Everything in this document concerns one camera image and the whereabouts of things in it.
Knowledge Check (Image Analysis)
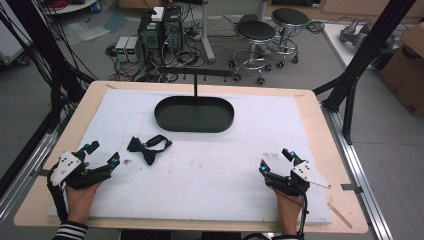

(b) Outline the black bow tie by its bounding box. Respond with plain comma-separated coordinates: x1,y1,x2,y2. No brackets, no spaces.
126,134,174,167

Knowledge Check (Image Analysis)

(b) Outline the white round table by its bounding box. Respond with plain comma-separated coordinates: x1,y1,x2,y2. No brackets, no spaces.
41,0,100,16

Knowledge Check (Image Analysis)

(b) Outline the black rack with oval tray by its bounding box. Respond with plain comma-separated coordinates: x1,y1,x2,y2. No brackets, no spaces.
153,66,236,134

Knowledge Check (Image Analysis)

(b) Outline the person's left hand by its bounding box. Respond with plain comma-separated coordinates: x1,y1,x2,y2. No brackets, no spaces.
65,161,103,224

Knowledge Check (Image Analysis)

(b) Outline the thin wooden stick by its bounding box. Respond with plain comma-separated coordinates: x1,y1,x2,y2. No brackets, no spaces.
326,201,354,230

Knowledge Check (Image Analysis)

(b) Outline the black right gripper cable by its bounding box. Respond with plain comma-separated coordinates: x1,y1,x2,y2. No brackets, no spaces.
242,185,310,240

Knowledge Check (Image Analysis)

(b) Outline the black round stool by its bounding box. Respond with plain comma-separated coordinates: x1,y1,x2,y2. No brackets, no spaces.
270,7,311,70
228,20,278,86

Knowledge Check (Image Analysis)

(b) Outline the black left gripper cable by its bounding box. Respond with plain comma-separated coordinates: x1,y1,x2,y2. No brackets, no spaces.
46,168,70,223

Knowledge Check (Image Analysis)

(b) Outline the grey power supply unit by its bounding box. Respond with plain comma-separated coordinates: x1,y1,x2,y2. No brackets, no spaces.
126,36,143,64
114,35,130,63

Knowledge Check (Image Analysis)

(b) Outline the white foam mat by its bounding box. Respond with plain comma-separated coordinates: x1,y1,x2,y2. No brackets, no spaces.
47,88,334,224

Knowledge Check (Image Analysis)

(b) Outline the grey machine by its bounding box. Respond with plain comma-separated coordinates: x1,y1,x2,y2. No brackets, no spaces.
338,17,403,52

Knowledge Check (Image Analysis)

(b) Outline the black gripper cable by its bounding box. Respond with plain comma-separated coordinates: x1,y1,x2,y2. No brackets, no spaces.
46,168,70,223
242,185,310,240

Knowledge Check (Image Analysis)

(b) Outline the brown cardboard box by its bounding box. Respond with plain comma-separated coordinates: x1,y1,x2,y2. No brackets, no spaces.
377,22,424,117

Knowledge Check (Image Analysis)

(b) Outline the black metal frame stand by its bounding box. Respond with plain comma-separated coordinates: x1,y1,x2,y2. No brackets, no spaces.
312,0,418,146
0,0,98,198

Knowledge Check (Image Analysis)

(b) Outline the black computer tower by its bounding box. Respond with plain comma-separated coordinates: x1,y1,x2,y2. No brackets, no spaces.
162,6,185,55
137,11,165,65

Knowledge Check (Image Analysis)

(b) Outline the electronics equipment on floor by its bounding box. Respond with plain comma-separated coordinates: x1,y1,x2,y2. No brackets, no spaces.
105,19,208,83

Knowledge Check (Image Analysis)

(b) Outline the white box with black mouse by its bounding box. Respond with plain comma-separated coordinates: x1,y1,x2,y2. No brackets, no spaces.
146,6,166,23

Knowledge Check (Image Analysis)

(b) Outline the grey desk leg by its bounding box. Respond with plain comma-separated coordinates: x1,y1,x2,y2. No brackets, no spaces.
199,0,217,65

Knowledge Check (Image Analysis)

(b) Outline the aluminium rail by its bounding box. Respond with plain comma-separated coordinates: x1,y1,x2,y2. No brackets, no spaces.
321,102,395,240
0,130,60,225

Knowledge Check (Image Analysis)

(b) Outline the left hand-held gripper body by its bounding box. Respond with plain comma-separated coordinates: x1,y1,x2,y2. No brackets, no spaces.
47,150,113,191

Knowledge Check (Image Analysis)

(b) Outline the white wheeled cabinet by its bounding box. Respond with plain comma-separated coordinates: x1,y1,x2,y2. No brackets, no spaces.
0,5,33,67

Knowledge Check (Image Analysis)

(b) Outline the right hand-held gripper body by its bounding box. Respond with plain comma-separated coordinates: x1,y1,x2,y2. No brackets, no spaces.
265,159,333,197

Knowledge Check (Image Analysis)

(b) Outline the person's right hand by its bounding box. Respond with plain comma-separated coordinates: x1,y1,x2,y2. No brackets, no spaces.
273,190,305,236

